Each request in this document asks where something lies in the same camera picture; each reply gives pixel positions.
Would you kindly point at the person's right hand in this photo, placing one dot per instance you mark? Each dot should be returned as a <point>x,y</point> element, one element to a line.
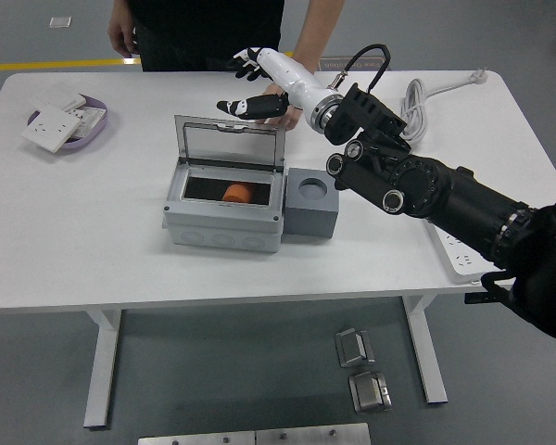
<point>122,39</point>

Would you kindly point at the person's left hand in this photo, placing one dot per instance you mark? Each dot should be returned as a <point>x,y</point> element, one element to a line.
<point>289,118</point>

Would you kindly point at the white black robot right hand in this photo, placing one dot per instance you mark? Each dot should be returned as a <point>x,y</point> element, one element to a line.
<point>292,76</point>

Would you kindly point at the orange cylinder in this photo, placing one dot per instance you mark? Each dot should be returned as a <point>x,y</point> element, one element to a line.
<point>238,194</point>

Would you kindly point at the grey electrical box clear lid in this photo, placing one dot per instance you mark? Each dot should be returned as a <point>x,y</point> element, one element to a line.
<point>218,227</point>

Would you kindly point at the person's left forearm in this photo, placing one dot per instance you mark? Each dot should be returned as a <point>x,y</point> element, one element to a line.
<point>317,32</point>

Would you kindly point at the person's right forearm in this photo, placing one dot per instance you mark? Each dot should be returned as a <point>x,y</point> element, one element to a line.
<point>122,10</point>

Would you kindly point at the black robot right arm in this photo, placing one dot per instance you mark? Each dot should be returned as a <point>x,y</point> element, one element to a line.
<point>445,190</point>

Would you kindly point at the grey cube with round hole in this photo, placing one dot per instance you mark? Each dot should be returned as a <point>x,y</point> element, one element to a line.
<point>310,218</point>

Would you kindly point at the square floor cover plate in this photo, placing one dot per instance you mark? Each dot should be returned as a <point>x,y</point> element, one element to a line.
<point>60,21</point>

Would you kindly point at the person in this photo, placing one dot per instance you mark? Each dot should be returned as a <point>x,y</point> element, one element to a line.
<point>204,32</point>

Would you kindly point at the small grey-white socket panel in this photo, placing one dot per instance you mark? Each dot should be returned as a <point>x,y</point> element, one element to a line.
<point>89,118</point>

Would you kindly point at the purple oval tray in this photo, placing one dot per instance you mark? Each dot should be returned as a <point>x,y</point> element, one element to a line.
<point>92,136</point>

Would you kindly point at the large white socket panel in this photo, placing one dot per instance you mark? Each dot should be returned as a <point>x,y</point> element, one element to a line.
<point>51,130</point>

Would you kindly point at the white power strip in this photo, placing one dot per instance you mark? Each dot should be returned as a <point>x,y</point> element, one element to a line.
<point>458,264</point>

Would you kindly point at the metal block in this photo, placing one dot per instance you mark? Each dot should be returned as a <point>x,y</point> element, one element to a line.
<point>368,394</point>
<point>352,347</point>

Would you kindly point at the black table control panel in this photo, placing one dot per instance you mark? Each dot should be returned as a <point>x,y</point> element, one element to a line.
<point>473,298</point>

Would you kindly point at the white table leg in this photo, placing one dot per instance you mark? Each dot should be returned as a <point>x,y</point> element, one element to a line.
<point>426,361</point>
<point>103,371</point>

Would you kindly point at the metal plate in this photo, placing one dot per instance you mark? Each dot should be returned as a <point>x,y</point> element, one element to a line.
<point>312,435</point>
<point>194,439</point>

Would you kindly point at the white switch panel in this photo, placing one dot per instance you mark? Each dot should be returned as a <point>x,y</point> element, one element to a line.
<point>55,99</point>

